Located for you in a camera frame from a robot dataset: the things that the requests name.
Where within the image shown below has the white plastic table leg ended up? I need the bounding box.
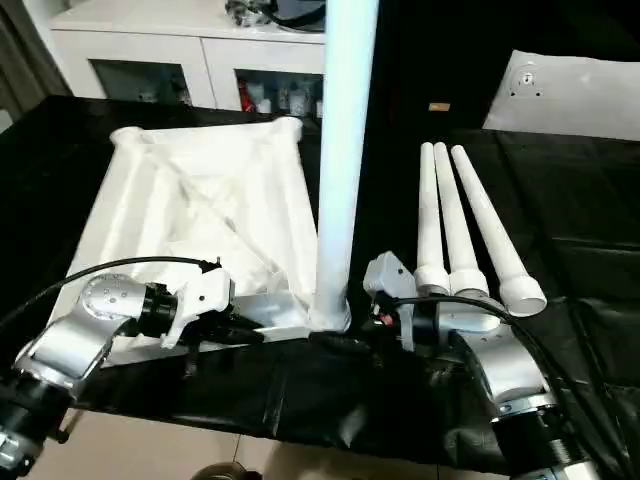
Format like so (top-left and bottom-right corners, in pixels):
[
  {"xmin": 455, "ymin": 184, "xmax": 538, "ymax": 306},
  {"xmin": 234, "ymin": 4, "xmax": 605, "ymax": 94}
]
[
  {"xmin": 414, "ymin": 142, "xmax": 452, "ymax": 296},
  {"xmin": 451, "ymin": 144, "xmax": 549, "ymax": 318},
  {"xmin": 433, "ymin": 142, "xmax": 491, "ymax": 302},
  {"xmin": 309, "ymin": 0, "xmax": 380, "ymax": 332}
]

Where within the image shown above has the white plastic table top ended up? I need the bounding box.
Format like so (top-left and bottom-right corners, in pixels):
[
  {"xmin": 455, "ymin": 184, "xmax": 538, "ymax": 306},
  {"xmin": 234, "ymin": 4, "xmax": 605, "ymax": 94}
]
[{"xmin": 52, "ymin": 117, "xmax": 352, "ymax": 369}]

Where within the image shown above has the black work mat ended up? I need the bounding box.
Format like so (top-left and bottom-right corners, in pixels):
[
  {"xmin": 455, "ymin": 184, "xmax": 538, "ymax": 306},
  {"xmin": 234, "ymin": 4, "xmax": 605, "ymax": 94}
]
[{"xmin": 0, "ymin": 94, "xmax": 640, "ymax": 476}]

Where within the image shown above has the black box with gold label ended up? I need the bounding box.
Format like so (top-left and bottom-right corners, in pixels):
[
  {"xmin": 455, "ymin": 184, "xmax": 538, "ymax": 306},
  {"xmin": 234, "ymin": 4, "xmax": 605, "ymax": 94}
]
[{"xmin": 374, "ymin": 0, "xmax": 516, "ymax": 132}]

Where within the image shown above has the white glass-door cabinet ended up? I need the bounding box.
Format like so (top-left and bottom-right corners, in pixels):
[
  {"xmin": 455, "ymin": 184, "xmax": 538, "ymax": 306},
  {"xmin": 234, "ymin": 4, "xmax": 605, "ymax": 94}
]
[{"xmin": 49, "ymin": 7, "xmax": 331, "ymax": 120}]

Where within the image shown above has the grey helmet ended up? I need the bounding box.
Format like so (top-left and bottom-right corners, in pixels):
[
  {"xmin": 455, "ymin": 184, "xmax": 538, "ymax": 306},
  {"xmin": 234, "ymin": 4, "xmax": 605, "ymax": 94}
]
[{"xmin": 274, "ymin": 0, "xmax": 332, "ymax": 34}]

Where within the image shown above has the grey curtain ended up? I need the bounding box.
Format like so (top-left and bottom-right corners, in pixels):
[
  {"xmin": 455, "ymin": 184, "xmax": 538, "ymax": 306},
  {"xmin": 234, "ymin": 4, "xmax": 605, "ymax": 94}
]
[{"xmin": 0, "ymin": 0, "xmax": 72, "ymax": 132}]

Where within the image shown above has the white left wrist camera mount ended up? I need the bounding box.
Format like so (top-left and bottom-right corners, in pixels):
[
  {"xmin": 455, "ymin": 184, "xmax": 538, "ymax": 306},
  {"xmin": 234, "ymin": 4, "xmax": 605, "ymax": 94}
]
[{"xmin": 160, "ymin": 259, "xmax": 237, "ymax": 350}]

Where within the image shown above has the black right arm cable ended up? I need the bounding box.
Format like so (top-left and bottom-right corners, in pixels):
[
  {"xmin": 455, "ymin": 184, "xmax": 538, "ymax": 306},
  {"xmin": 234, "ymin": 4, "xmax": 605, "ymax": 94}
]
[{"xmin": 394, "ymin": 297, "xmax": 640, "ymax": 471}]

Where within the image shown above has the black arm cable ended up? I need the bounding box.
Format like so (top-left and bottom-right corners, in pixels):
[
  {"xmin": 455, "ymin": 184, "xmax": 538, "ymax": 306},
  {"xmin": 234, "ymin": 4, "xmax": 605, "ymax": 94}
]
[
  {"xmin": 0, "ymin": 255, "xmax": 222, "ymax": 341},
  {"xmin": 394, "ymin": 297, "xmax": 640, "ymax": 471}
]

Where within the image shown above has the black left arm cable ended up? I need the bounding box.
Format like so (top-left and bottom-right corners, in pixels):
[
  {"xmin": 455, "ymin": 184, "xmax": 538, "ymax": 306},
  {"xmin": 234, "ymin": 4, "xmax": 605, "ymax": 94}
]
[{"xmin": 0, "ymin": 255, "xmax": 222, "ymax": 341}]

